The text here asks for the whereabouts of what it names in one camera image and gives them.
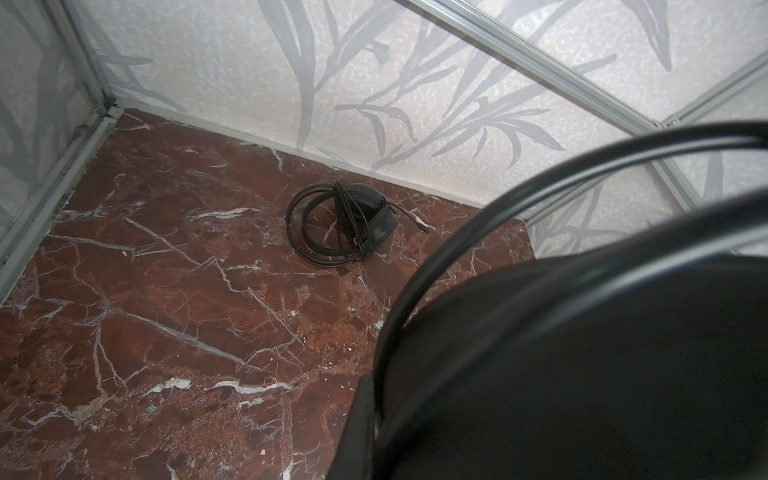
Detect black headphones with cable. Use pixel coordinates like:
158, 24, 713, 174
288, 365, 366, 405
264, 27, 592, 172
327, 121, 767, 479
284, 181, 429, 268

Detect aluminium frame crossbar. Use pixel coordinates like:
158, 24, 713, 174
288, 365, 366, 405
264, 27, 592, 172
411, 0, 661, 135

